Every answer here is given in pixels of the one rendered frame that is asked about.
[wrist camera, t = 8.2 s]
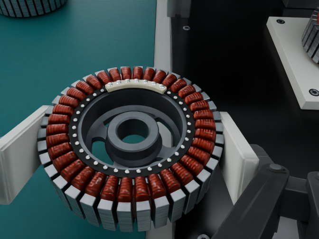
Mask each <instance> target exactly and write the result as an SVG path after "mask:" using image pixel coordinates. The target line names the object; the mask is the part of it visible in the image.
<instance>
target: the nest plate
mask: <svg viewBox="0 0 319 239"><path fill-rule="evenodd" d="M309 20H310V18H290V17H269V18H268V21H267V24H266V25H267V28H268V30H269V32H270V34H271V37H272V40H273V42H274V44H275V47H276V49H277V52H278V54H279V57H280V59H281V62H282V64H283V67H284V69H285V72H286V74H287V76H288V78H289V81H290V83H291V86H292V88H293V91H294V93H295V96H296V98H297V101H298V103H299V105H300V108H301V109H302V110H319V64H317V63H316V62H314V61H313V60H312V58H310V57H309V56H308V54H307V53H308V52H305V50H304V47H303V46H302V41H301V38H302V34H303V32H304V30H305V28H306V26H307V24H308V22H309Z"/></svg>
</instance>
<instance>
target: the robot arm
mask: <svg viewBox="0 0 319 239"><path fill-rule="evenodd" d="M48 107H49V106H47V105H43V106H41V107H40V108H39V109H38V110H36V111H35V112H34V113H32V114H31V115H30V116H29V117H27V118H26V119H25V120H24V121H22V122H21V123H20V124H18V125H17V126H16V127H15V128H14V129H12V130H11V131H10V132H9V133H7V134H6V135H5V136H3V137H0V204H6V205H9V204H10V203H11V202H12V201H13V200H14V199H15V197H16V196H17V195H18V193H19V192H20V191H21V189H22V188H23V187H24V185H25V184H26V183H27V182H28V180H29V179H30V178H31V176H32V175H33V174H34V173H35V171H36V170H37V169H38V167H39V166H40V165H41V161H40V158H39V155H40V154H39V152H38V145H37V142H39V140H38V130H39V129H41V125H40V124H41V121H42V119H43V117H46V115H45V112H46V110H47V108H48ZM219 114H220V116H221V122H222V125H223V135H224V145H223V151H222V154H221V157H220V160H219V163H218V164H219V167H220V170H221V172H222V175H223V178H224V180H225V184H226V186H227V188H228V191H229V194H230V197H231V199H232V202H233V205H234V206H233V207H232V209H231V210H230V212H229V213H228V215H227V216H226V217H225V219H224V220H223V222H222V223H221V225H220V226H219V228H218V229H217V231H216V232H215V233H214V235H213V236H212V238H211V239H272V238H273V235H274V233H275V232H276V233H277V230H278V226H279V221H280V217H281V216H282V217H286V218H290V219H294V220H297V227H298V234H299V239H319V172H316V171H315V172H310V173H308V176H307V179H301V178H296V177H293V176H289V174H290V172H289V170H288V169H287V168H285V167H283V166H281V165H278V164H275V163H274V162H273V161H272V160H271V159H270V157H269V156H268V155H267V153H266V152H265V150H264V149H263V148H262V147H260V146H258V145H256V144H248V142H247V141H246V139H245V138H244V136H243V135H242V133H241V131H240V130H239V128H238V127H237V126H236V124H235V123H234V121H233V120H232V118H231V117H230V115H229V114H228V113H227V112H219Z"/></svg>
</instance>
